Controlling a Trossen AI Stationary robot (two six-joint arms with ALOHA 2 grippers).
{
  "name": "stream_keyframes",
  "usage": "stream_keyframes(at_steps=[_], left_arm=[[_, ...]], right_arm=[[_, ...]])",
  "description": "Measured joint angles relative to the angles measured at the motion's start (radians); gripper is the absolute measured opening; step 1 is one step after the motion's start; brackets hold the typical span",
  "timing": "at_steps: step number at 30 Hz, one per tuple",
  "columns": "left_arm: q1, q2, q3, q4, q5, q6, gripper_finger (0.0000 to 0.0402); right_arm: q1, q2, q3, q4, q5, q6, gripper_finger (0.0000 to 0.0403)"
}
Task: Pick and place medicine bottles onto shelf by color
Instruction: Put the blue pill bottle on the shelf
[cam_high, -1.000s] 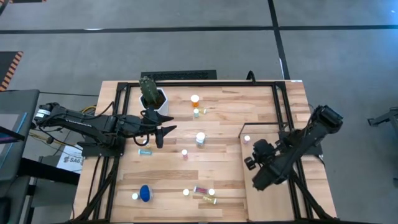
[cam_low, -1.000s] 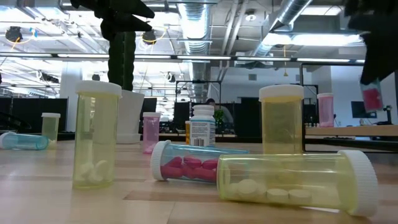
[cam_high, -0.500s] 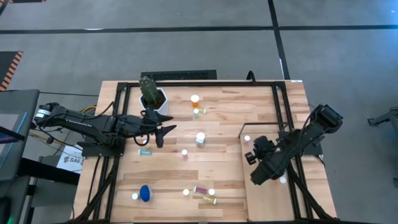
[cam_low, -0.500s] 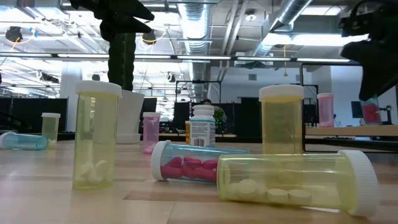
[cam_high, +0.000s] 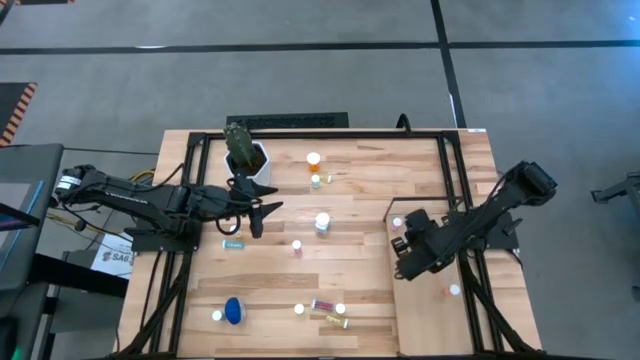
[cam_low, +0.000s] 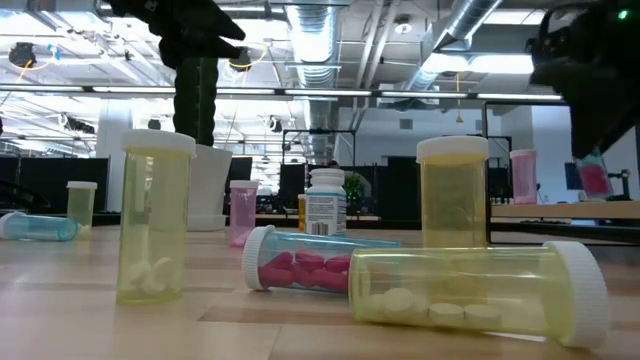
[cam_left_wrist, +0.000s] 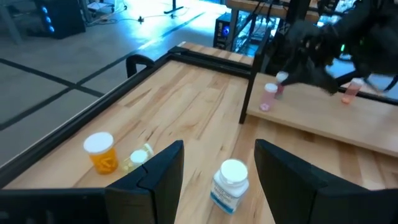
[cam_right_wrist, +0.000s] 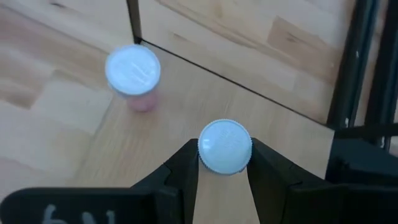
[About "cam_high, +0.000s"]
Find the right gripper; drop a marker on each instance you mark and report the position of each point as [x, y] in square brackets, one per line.
[425, 250]

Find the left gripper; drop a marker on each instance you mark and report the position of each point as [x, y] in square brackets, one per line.
[240, 197]

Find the teal medicine bottle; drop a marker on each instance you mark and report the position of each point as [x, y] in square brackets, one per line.
[233, 244]
[315, 180]

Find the white-capped clear bottle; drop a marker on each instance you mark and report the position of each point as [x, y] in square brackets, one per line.
[322, 220]

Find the white-capped medicine bottle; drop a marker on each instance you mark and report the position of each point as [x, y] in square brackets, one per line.
[340, 308]
[299, 309]
[217, 315]

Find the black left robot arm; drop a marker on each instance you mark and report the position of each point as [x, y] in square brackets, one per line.
[130, 197]

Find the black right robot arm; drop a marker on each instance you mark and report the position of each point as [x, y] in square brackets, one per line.
[500, 207]

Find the small orange medicine bottle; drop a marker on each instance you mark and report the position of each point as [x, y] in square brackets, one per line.
[454, 290]

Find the wooden shelf board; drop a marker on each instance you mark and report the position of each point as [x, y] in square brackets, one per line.
[425, 310]

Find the large orange medicine bottle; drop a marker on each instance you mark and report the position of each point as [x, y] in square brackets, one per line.
[313, 159]

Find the white plant pot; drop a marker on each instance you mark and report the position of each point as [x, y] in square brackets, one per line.
[264, 170]

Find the yellow bottle with white tablets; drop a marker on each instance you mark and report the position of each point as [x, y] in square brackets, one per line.
[337, 321]

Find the blue oval container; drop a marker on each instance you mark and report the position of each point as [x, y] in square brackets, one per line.
[233, 310]

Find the blue bottle with red pills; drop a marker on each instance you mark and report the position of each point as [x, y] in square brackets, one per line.
[322, 305]

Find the white printed paper sheet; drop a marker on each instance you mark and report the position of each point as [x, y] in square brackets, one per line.
[112, 257]

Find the grey equipment cart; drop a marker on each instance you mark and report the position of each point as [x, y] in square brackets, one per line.
[30, 165]

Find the tilted monitor screen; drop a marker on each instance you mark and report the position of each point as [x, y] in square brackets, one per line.
[15, 200]

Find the black and orange hazard mat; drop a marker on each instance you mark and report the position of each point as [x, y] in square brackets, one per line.
[10, 107]

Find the black metal table frame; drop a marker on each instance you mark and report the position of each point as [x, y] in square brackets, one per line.
[300, 135]

